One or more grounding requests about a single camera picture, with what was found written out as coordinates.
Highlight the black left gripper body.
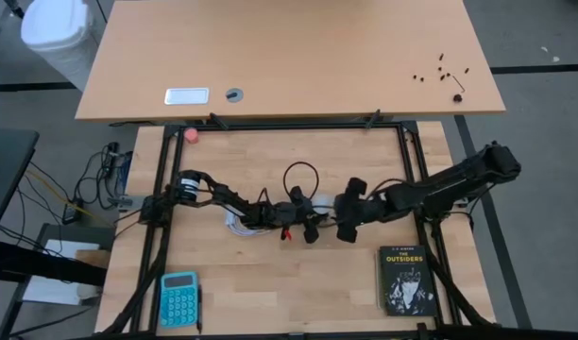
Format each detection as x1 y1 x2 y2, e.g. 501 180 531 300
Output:
260 200 315 229

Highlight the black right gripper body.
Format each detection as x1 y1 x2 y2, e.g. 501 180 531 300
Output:
335 193 390 226

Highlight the round lamp socket base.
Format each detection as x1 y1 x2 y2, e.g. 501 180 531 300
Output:
313 210 338 229

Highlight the white lightbulb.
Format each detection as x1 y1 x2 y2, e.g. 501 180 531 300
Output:
312 193 337 216

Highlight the black clamp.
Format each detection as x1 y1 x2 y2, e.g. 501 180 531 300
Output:
207 111 230 131
363 108 383 130

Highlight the black paperback book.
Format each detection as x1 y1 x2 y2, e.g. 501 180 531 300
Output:
378 244 440 318

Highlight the black pen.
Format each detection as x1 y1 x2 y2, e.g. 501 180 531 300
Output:
196 283 204 334

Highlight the teal calculator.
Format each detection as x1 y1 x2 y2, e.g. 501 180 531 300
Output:
159 270 200 329

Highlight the beige wooden desk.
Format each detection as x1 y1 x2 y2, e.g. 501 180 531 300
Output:
74 0 506 123

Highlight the small wooden board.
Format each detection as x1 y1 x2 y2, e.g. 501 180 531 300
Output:
75 248 111 270

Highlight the grey floor stand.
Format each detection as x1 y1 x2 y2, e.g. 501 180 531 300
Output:
0 221 118 339

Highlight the black power adapter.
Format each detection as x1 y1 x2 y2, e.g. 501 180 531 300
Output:
61 197 84 226

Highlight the white sheet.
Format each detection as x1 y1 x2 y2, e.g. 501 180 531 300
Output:
22 238 102 307

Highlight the black metal beam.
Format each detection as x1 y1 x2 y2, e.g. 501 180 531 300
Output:
0 238 109 288

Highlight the black side table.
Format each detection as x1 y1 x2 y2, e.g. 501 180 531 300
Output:
0 127 41 242

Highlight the white trash bin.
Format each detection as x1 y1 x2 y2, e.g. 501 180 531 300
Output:
20 0 102 92

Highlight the black rod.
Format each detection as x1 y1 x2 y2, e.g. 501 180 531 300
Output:
0 0 26 21

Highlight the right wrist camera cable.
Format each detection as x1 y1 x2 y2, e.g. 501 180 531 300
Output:
366 178 407 199

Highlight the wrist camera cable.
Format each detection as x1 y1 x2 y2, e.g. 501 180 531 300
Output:
282 161 320 199
366 178 407 199

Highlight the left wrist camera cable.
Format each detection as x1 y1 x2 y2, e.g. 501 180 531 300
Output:
282 161 320 199

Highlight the white lamp power cord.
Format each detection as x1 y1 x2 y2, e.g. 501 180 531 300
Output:
224 207 271 237

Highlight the black aluminium frame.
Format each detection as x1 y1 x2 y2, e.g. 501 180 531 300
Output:
97 120 502 340

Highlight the black floor cable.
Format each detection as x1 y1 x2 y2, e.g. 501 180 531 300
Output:
14 140 144 247

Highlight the yellow floor cable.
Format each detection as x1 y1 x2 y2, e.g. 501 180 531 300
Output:
25 168 113 228

